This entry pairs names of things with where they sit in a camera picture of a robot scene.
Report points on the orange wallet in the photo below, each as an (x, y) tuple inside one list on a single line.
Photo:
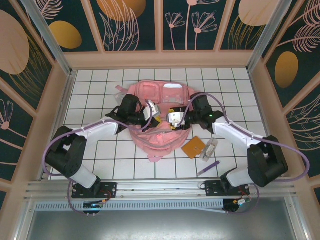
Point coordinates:
[(193, 147)]

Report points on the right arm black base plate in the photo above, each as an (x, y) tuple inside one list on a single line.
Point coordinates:
[(212, 188)]

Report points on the grey metal sheet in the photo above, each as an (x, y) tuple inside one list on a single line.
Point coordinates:
[(160, 225)]

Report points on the small clear plastic case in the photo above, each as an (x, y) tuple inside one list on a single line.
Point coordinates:
[(209, 149)]

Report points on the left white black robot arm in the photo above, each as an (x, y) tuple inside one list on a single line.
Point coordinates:
[(97, 130)]

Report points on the aluminium side rail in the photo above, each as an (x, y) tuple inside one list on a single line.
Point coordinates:
[(58, 120)]

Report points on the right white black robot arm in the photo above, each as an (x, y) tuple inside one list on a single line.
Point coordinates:
[(230, 130)]

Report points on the small circuit board with LED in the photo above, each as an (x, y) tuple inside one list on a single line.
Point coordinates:
[(92, 205), (237, 203)]

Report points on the aluminium frame post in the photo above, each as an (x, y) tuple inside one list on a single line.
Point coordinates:
[(50, 40), (267, 32)]

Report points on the aluminium mounting rail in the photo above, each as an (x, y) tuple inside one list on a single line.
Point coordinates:
[(160, 186)]

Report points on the purple pen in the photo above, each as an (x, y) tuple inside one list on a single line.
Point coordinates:
[(209, 168)]

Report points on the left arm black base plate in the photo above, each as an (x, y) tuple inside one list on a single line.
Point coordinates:
[(110, 190)]

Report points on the pink backpack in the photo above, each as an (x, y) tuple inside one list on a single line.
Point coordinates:
[(160, 142)]

